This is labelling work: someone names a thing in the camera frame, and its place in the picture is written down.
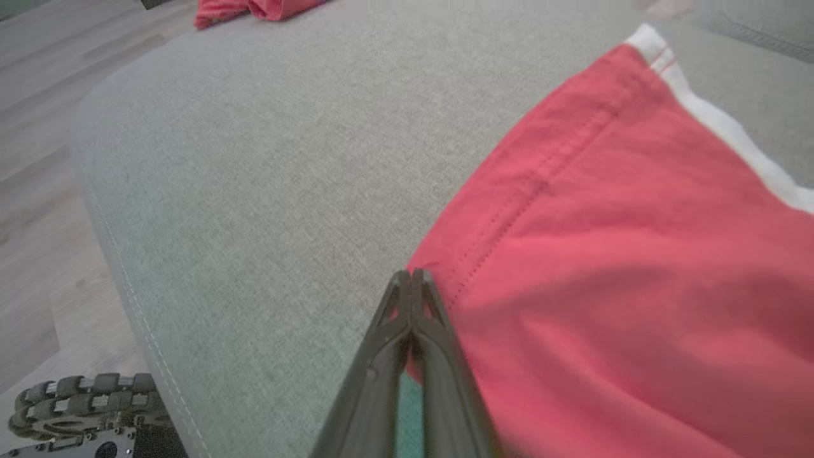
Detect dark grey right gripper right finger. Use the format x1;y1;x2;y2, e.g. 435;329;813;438
413;269;503;458

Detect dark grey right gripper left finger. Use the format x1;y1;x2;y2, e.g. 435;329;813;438
310;270;413;458

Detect red Bulls jersey white trim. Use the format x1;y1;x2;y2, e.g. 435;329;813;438
394;24;814;458

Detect large grey sofa seat cushion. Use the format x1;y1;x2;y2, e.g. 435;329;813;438
67;0;814;458

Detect grey robot omni wheel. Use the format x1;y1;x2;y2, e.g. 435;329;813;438
8;373;169;441

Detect red shorts with white trim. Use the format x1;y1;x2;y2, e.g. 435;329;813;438
194;0;328;31

